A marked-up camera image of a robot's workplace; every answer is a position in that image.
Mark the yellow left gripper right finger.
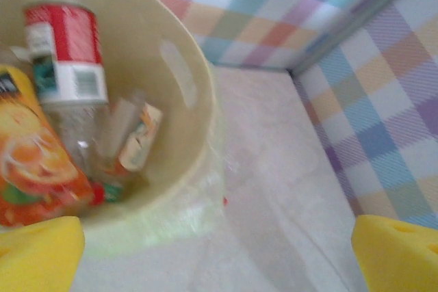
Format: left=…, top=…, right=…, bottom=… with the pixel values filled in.
left=352, top=215, right=438, bottom=292

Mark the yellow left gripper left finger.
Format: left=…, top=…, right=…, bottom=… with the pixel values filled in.
left=0, top=216, right=86, bottom=292

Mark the yellow orange juice bottle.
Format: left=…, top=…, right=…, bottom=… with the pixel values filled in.
left=0, top=64, right=95, bottom=228

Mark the clear bottle red cap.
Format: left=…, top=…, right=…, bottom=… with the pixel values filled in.
left=90, top=90, right=146, bottom=206

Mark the red white label bottle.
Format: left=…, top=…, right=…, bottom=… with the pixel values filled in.
left=22, top=3, right=112, bottom=176

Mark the cream plastic bin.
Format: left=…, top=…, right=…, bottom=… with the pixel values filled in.
left=0, top=0, right=223, bottom=262

